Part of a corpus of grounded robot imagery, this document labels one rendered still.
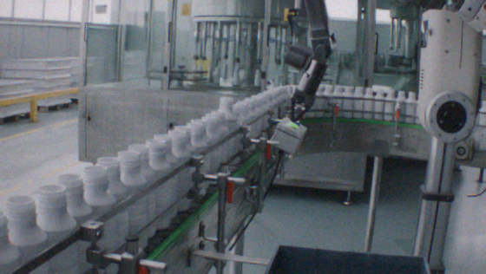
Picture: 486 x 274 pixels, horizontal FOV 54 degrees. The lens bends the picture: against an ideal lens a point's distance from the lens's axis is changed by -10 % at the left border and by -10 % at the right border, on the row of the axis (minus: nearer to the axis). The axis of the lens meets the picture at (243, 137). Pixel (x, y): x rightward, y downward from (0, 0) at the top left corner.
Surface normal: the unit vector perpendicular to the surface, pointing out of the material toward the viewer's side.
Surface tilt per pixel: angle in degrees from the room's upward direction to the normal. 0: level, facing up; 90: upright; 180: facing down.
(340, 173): 90
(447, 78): 101
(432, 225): 90
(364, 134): 90
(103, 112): 90
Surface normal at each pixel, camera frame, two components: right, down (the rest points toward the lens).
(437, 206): -0.22, 0.15
